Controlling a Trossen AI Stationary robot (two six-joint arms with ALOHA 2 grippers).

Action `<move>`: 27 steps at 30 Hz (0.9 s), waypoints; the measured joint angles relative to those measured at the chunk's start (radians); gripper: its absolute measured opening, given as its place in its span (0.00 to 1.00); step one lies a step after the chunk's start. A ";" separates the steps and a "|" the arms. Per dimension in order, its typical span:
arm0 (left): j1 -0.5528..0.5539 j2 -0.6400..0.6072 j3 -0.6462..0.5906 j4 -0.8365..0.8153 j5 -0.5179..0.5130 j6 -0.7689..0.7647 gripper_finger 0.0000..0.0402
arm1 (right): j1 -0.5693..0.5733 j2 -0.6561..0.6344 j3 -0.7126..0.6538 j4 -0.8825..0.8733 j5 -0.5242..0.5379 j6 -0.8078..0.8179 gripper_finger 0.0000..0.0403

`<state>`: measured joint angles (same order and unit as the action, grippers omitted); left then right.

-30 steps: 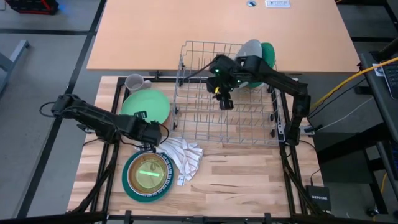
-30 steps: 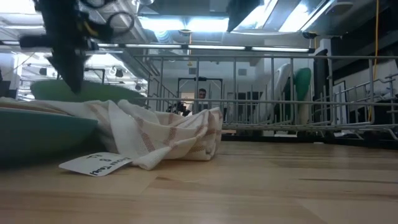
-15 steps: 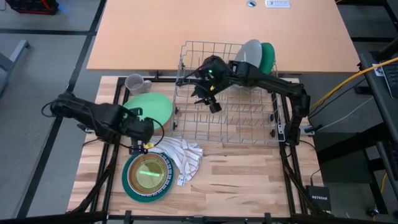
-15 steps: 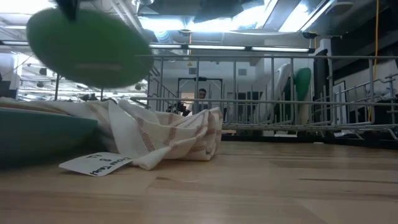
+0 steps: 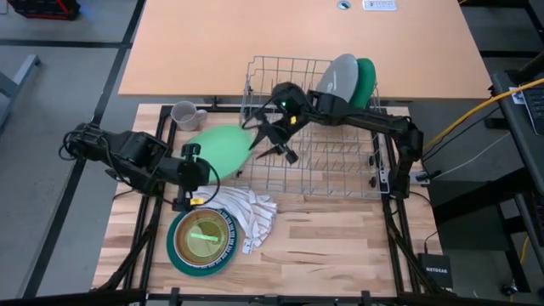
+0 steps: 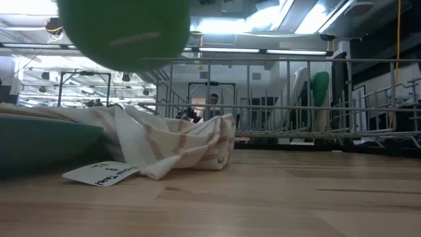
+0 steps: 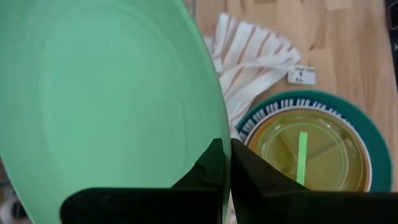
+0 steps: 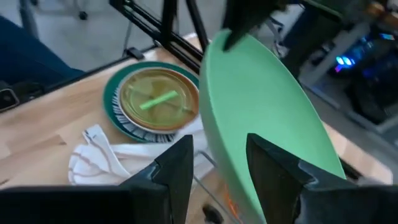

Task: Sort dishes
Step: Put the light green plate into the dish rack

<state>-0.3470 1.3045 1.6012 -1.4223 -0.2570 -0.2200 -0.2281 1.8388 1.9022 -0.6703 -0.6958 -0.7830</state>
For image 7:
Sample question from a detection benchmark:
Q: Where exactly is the blue white striped plate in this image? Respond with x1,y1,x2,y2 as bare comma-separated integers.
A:
238,98,373,192

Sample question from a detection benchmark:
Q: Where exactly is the white paper price tag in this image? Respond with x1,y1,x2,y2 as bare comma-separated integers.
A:
287,64,317,85

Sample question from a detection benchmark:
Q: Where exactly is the green glass plate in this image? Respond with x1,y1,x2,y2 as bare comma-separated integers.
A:
255,112,355,191

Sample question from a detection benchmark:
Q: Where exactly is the large teal plate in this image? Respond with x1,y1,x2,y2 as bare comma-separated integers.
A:
234,90,393,193

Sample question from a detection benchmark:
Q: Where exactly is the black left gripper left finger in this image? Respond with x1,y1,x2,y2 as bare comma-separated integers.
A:
60,138,226,224

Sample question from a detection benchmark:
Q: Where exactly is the white striped dish towel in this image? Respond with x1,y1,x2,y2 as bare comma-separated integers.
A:
203,12,302,139

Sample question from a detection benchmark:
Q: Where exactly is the tan plate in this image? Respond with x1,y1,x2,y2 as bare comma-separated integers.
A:
245,107,373,192

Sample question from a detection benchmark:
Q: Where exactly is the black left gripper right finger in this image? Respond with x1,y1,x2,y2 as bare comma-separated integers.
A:
230,138,398,224

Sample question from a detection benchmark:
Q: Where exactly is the light green and white plate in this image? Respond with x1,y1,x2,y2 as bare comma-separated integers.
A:
0,0,231,224

